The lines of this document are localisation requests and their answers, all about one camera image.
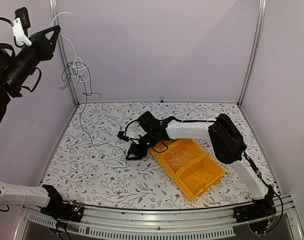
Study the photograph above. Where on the aluminium front rail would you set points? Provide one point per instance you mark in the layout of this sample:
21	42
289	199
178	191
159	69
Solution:
184	224

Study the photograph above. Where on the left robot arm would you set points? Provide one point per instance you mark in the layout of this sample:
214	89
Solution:
14	70

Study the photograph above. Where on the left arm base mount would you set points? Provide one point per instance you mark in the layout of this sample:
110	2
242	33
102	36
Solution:
59	209

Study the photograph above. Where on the right rear aluminium post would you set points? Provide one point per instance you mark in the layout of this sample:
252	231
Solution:
262	4

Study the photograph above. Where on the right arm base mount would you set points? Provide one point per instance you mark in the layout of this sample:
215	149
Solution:
262	211

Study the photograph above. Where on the floral table cloth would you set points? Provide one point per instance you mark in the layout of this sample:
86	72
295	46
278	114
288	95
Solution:
89	164

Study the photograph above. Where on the aluminium post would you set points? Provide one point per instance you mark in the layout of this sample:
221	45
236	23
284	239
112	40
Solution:
65	77
262	4

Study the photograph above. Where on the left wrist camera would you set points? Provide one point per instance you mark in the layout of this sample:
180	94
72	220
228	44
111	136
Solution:
21	24

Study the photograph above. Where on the yellow three-compartment bin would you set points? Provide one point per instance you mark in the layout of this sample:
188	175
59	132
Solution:
191	169

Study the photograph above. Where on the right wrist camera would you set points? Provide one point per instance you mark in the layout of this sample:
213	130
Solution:
122	135

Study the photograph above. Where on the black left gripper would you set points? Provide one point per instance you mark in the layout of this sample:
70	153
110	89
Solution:
46	47

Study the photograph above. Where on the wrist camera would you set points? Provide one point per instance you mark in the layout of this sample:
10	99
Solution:
21	24
122	135

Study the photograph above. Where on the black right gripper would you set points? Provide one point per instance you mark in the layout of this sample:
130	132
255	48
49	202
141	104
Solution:
137	150

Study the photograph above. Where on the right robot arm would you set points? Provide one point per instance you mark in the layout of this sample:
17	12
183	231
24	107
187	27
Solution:
223	136

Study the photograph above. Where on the left rear aluminium post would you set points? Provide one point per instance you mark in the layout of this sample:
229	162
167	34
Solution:
65	77

